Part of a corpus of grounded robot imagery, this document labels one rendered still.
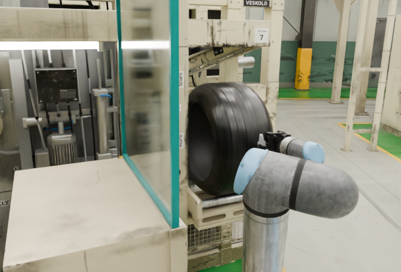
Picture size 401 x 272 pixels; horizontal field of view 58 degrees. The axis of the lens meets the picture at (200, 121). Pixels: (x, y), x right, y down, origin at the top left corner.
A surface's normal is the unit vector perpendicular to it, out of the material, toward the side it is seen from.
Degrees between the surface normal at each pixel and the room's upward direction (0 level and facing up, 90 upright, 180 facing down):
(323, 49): 90
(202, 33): 90
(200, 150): 58
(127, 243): 90
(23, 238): 0
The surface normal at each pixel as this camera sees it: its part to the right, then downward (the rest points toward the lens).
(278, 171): -0.29, -0.45
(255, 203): -0.62, 0.41
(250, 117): 0.34, -0.35
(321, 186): 0.11, -0.21
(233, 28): 0.40, 0.23
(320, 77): 0.06, 0.25
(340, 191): 0.44, -0.12
